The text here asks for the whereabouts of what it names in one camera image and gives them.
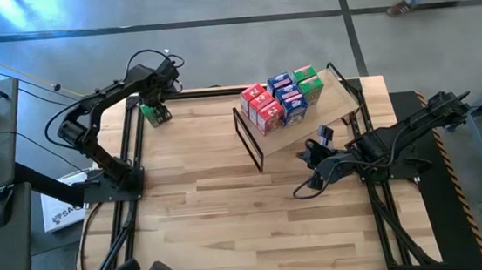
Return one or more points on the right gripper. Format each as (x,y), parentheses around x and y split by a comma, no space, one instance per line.
(337,166)

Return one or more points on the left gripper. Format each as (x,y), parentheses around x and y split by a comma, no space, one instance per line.
(154,94)

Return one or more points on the green Apple Jacks cereal box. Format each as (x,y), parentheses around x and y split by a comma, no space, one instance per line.
(304,72)
(147,114)
(312,89)

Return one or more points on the blue Frosted Flakes cereal box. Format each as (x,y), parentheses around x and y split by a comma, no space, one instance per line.
(288,91)
(295,110)
(279,80)

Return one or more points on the red Froot Loops cereal box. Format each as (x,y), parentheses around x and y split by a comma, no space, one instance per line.
(261,101)
(271,119)
(252,92)

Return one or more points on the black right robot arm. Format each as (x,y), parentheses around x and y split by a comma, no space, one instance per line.
(399,138)

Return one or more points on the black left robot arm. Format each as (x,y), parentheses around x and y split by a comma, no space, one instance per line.
(102,94)

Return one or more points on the white printed box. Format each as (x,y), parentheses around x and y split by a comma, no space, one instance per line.
(59,212)

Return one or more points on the black hazard-striped floor mat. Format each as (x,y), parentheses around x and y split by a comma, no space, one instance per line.
(445,222)

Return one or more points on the black computer mouse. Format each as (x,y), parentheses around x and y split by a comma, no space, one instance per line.
(0,208)

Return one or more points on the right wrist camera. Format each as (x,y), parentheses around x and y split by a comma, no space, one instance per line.
(326,135)

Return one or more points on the wooden shelf black metal frame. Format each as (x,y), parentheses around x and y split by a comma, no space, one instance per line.
(310,124)

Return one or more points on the black table frame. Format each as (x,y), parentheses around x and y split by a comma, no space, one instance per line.
(202,93)

